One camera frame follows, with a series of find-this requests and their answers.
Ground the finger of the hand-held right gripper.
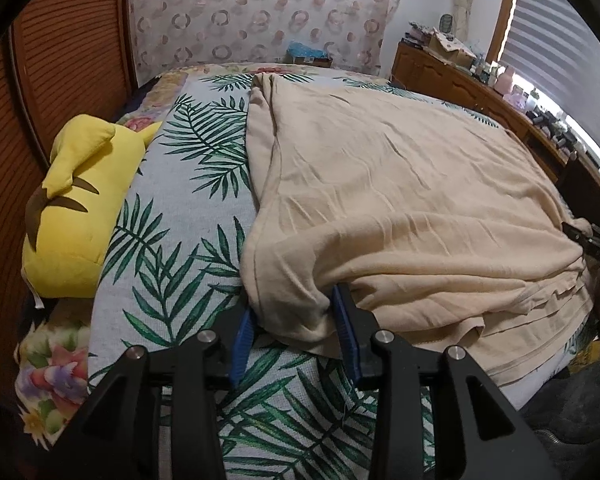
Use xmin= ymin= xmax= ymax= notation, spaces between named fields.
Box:
xmin=562 ymin=219 xmax=600 ymax=264

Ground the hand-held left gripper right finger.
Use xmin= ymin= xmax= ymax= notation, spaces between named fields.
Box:
xmin=331 ymin=284 xmax=559 ymax=480

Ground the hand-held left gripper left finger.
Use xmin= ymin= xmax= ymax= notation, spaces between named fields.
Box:
xmin=55 ymin=306 xmax=256 ymax=480

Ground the beige printed t-shirt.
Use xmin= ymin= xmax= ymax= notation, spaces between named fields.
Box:
xmin=240 ymin=72 xmax=596 ymax=389

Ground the grey floor rug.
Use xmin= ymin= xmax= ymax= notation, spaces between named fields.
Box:
xmin=522 ymin=360 xmax=600 ymax=480

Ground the leaf print blanket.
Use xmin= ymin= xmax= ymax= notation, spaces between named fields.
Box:
xmin=87 ymin=72 xmax=596 ymax=480

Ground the floral bed sheet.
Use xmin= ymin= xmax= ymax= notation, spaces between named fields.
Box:
xmin=14 ymin=62 xmax=396 ymax=446

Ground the yellow plush toy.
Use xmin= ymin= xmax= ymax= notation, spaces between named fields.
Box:
xmin=21 ymin=114 xmax=163 ymax=300

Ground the grey striped window blind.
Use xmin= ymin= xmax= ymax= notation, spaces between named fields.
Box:
xmin=502 ymin=0 xmax=600 ymax=171

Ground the wooden side cabinet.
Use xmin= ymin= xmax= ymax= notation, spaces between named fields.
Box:
xmin=391 ymin=41 xmax=600 ymax=196

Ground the open cardboard box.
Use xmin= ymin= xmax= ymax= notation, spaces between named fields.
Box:
xmin=425 ymin=30 xmax=474 ymax=68

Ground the blue plastic bag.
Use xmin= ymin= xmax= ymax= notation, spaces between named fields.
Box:
xmin=286 ymin=40 xmax=331 ymax=61

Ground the ring patterned wall curtain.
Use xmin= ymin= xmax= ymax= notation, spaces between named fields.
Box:
xmin=127 ymin=0 xmax=407 ymax=83

